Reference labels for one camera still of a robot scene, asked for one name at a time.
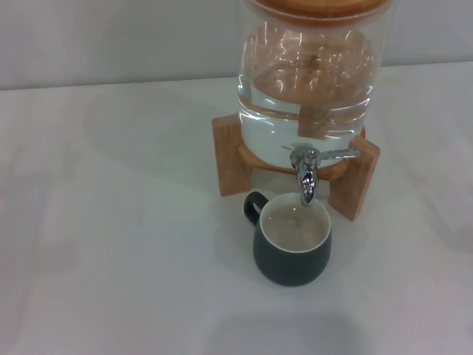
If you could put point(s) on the wooden dispenser stand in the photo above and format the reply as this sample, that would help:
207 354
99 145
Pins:
228 162

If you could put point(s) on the round wooden jar lid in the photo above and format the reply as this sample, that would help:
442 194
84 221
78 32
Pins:
318 7

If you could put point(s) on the chrome faucet with lever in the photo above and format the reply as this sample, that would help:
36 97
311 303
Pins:
306 181

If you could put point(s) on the black ceramic cup white inside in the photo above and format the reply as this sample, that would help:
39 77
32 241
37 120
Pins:
292 266

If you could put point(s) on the glass water dispenser jar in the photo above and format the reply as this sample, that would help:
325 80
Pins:
273 133

